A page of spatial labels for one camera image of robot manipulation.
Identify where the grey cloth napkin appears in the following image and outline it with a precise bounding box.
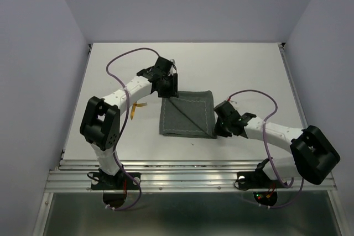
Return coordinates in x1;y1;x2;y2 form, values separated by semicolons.
159;91;217;139

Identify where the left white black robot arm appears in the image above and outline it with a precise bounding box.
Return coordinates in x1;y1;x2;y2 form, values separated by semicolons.
80;60;178;189

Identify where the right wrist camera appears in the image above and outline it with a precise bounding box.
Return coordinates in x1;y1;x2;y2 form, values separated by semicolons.
214;101;241;120

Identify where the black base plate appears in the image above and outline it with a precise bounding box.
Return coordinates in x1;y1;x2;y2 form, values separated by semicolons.
233;171;275;191
87;171;138;191

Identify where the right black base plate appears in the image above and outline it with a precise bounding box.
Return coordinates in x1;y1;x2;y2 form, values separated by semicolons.
233;171;275;191

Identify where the aluminium frame rail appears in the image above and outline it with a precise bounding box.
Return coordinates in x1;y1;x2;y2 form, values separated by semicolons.
45;159;339;193

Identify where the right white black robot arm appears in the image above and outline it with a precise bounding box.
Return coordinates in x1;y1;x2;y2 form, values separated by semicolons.
215;111;341;186

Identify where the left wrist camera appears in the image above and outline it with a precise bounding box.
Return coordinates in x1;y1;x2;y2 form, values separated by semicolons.
154;56;176;75

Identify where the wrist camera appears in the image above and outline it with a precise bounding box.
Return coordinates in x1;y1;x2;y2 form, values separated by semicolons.
214;101;241;120
154;56;176;75

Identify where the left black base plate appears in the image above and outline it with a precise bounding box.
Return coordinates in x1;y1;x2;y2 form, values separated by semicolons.
87;171;138;191

